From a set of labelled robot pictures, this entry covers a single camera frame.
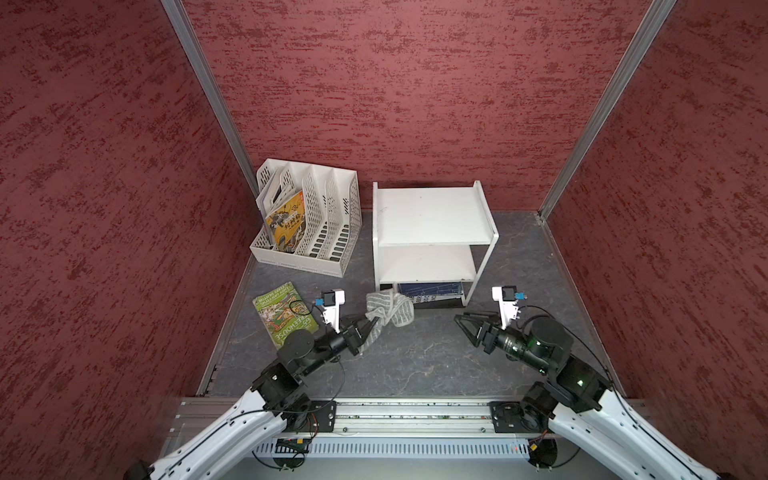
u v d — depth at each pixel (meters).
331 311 0.63
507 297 0.62
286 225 0.97
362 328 0.67
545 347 0.52
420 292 0.90
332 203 1.00
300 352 0.53
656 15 0.71
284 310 0.90
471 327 0.65
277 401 0.54
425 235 0.70
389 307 0.69
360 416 0.76
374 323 0.67
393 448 0.77
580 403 0.50
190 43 0.75
